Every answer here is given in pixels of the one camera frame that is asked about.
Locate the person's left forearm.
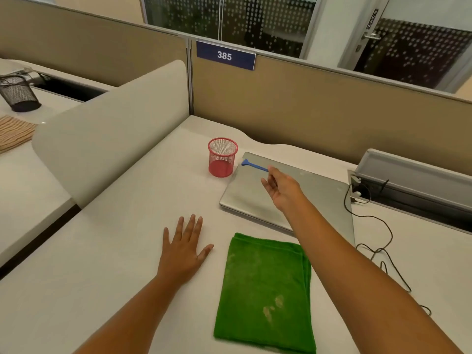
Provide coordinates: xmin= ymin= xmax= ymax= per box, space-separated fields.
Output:
xmin=73 ymin=271 xmax=189 ymax=354

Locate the white curved desk divider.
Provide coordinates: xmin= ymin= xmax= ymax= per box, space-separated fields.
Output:
xmin=31 ymin=59 xmax=190 ymax=209

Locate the green towel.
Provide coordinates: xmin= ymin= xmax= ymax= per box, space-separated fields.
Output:
xmin=213 ymin=232 xmax=317 ymax=354

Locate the glass door with dotted film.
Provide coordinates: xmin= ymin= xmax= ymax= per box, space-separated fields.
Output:
xmin=337 ymin=0 xmax=472 ymax=94

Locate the dotted glass window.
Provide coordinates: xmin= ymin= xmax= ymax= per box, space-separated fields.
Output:
xmin=140 ymin=0 xmax=319 ymax=59

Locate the silver desk cable tray lid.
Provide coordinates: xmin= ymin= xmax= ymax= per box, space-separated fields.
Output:
xmin=0 ymin=67 xmax=50 ymax=87

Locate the silver laptop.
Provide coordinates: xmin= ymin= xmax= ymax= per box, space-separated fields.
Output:
xmin=219 ymin=152 xmax=356 ymax=248

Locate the black cable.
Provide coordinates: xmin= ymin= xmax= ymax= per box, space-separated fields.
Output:
xmin=344 ymin=179 xmax=432 ymax=316

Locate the black mesh pen cup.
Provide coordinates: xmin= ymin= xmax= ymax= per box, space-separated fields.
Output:
xmin=0 ymin=75 xmax=42 ymax=113

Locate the person's right forearm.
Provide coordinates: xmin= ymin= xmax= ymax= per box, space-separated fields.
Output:
xmin=283 ymin=195 xmax=464 ymax=354

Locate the beige partition panel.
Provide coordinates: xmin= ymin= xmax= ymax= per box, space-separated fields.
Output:
xmin=0 ymin=0 xmax=189 ymax=118
xmin=190 ymin=40 xmax=472 ymax=177

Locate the person's right hand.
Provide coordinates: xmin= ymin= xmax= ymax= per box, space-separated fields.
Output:
xmin=261 ymin=166 xmax=307 ymax=213

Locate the person's left hand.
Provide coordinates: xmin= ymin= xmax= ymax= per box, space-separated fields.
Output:
xmin=158 ymin=214 xmax=215 ymax=287

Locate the blue number sign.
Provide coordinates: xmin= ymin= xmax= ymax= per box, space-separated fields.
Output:
xmin=196 ymin=40 xmax=257 ymax=71

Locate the beige striped woven cloth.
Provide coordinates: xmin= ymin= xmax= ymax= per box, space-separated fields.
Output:
xmin=0 ymin=115 xmax=37 ymax=155

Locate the grey desk cable tray lid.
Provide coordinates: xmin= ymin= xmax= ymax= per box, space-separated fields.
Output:
xmin=348 ymin=148 xmax=472 ymax=236

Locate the red mesh pen cup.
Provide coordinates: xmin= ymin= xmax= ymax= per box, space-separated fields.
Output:
xmin=207 ymin=137 xmax=239 ymax=178

